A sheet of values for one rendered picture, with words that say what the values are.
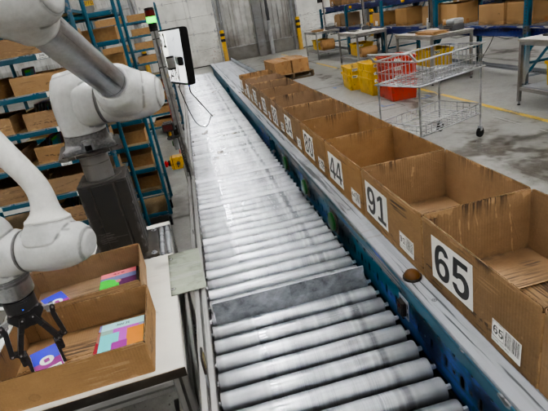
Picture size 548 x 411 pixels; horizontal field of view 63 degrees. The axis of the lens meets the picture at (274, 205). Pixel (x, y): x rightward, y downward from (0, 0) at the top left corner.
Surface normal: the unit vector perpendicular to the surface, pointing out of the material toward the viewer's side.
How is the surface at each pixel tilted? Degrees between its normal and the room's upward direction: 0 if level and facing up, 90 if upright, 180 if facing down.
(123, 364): 91
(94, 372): 92
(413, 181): 89
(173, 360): 0
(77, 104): 88
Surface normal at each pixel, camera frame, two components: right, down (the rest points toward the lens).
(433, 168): 0.18, 0.36
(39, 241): -0.08, 0.00
